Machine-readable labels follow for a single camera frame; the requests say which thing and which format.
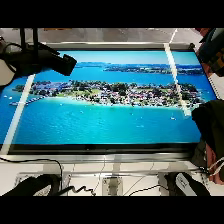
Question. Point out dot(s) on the dark green pants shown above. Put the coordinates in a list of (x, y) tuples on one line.
[(210, 123)]

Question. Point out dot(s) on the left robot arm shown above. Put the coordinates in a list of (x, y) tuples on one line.
[(36, 63)]

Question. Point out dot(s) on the heap of clothes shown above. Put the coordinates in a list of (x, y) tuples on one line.
[(213, 50)]

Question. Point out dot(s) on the pink garment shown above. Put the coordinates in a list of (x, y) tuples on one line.
[(215, 166)]

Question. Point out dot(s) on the silver frame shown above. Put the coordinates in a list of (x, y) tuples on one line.
[(110, 166)]

